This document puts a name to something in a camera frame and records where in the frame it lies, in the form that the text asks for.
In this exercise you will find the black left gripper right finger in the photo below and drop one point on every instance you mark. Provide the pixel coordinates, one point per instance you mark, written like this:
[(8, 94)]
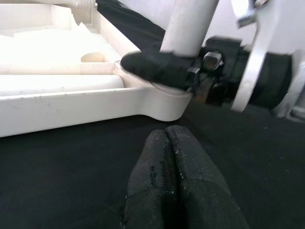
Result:
[(207, 198)]

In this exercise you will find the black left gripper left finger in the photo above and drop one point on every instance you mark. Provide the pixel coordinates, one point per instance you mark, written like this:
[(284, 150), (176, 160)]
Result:
[(147, 179)]

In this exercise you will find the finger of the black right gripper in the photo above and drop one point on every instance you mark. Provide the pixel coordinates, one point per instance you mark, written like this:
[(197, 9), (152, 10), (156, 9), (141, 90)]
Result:
[(157, 68)]

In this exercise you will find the white plastic table top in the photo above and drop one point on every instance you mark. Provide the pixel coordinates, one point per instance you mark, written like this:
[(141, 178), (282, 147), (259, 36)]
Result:
[(71, 107)]

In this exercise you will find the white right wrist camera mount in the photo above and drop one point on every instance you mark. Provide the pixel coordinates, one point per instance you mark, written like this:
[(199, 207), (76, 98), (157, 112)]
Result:
[(274, 28)]

